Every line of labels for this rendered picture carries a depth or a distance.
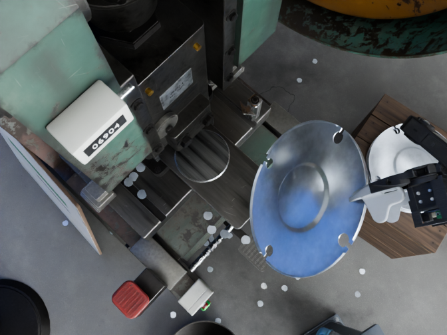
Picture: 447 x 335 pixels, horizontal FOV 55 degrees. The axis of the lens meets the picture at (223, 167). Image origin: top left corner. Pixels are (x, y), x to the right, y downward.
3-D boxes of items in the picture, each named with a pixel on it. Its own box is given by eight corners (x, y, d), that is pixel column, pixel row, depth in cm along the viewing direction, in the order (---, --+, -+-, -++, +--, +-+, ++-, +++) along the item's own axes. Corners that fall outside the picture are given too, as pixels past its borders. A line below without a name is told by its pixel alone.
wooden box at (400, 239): (439, 182, 177) (490, 158, 143) (392, 259, 169) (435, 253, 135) (354, 127, 182) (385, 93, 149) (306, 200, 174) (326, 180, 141)
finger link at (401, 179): (366, 193, 63) (428, 177, 58) (364, 183, 64) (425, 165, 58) (380, 194, 67) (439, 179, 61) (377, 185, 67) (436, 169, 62)
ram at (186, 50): (225, 115, 89) (228, 34, 60) (173, 166, 86) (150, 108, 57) (165, 62, 92) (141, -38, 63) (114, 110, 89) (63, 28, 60)
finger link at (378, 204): (348, 229, 66) (408, 216, 60) (339, 191, 68) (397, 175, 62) (357, 228, 69) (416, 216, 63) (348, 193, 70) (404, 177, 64)
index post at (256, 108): (260, 114, 109) (264, 98, 99) (252, 122, 108) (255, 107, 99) (252, 107, 109) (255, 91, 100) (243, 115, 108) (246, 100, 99)
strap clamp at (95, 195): (150, 162, 105) (143, 149, 95) (99, 213, 102) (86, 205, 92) (133, 146, 106) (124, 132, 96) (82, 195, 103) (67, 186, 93)
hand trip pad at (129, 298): (156, 299, 99) (151, 300, 91) (137, 319, 98) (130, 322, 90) (135, 277, 100) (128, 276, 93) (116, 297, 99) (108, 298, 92)
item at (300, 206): (300, 98, 87) (297, 96, 86) (403, 170, 64) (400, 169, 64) (235, 215, 96) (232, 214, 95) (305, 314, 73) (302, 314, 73)
